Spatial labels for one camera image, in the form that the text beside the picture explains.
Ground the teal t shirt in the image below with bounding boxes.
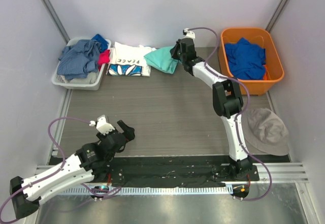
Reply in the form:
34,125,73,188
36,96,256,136
144,46,178,74

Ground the white printed t shirt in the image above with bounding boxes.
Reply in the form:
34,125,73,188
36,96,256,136
106,42,156,77

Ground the white laundry basket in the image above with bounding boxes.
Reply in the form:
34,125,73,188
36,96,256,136
51,37,113,91

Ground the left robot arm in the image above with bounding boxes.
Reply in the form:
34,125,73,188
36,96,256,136
10,115,135,219

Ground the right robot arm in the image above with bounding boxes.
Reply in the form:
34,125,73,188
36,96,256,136
170,38,252,181

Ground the royal blue garment in tub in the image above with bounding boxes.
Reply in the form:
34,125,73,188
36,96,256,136
224,38,266,80

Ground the grey garment in basket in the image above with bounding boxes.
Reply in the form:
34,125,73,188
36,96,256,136
69,72,98,84

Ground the orange plastic tub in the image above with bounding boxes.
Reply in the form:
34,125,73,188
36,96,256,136
218,27,284,95

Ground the red garment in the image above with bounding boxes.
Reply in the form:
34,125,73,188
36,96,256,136
98,49,110,66

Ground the blue garment in basket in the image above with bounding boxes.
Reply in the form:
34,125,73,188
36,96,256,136
92,34,109,53

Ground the orange garment in tub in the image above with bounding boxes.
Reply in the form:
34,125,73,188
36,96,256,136
263,65,270,81

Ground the blue checked shirt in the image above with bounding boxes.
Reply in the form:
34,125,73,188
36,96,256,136
56,40,101,80

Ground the grey bucket hat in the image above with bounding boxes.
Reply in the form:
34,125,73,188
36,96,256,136
241,108,289,156

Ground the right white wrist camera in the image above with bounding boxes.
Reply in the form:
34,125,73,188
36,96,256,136
183,28,196,40

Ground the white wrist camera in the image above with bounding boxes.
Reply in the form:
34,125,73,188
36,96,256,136
89,115,115,135
183,28,196,40

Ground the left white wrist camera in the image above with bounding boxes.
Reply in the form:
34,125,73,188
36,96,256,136
89,115,115,135

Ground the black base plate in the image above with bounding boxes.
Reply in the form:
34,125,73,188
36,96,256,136
92,155,259,188

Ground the white slotted cable duct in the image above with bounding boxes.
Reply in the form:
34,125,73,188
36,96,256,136
60,184,234,196

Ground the aluminium rail frame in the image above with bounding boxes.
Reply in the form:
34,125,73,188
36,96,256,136
35,163,309,183

